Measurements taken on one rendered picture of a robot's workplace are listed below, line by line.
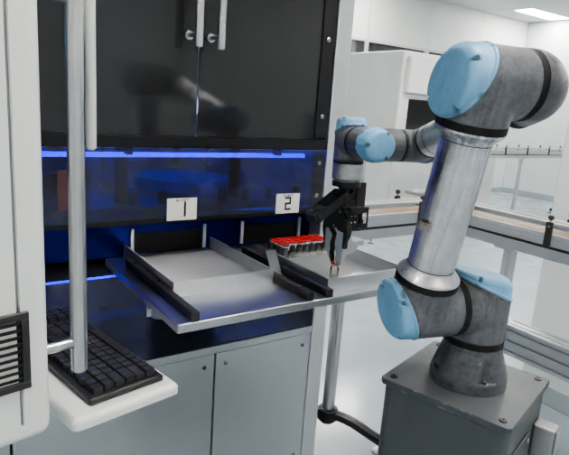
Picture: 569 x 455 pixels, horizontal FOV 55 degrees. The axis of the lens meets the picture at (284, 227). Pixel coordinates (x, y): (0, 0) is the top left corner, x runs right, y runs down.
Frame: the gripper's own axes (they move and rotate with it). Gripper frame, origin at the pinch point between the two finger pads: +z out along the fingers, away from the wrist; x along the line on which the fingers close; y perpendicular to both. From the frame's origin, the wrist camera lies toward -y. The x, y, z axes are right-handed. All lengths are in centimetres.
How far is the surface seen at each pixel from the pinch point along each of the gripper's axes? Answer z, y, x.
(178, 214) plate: -7.5, -28.8, 30.5
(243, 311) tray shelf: 5.9, -30.4, -8.0
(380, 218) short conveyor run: 1, 57, 42
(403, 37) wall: -150, 512, 489
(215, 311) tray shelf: 5.8, -36.0, -6.1
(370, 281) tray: 4.5, 7.1, -6.6
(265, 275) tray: 3.4, -17.1, 4.8
